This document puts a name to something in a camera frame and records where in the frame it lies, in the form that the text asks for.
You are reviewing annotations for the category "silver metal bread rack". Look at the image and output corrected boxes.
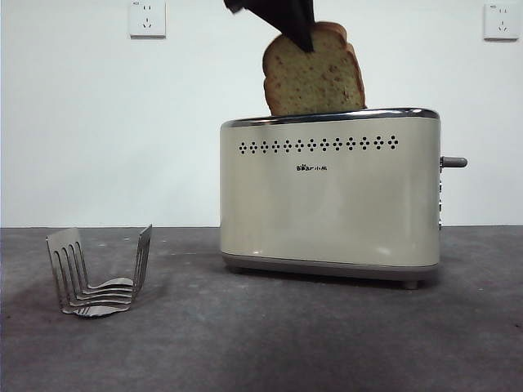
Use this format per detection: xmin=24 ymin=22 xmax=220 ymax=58
xmin=45 ymin=223 xmax=154 ymax=319

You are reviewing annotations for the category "white wall socket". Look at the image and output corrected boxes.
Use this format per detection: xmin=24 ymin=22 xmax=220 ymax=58
xmin=129 ymin=0 xmax=168 ymax=40
xmin=483 ymin=3 xmax=515 ymax=42

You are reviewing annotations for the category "cream toaster with chrome top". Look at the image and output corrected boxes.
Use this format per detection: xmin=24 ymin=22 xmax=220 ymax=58
xmin=219 ymin=106 xmax=444 ymax=291

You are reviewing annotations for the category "brown-crusted bread slice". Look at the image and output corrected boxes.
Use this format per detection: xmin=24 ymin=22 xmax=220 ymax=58
xmin=262 ymin=20 xmax=367 ymax=118

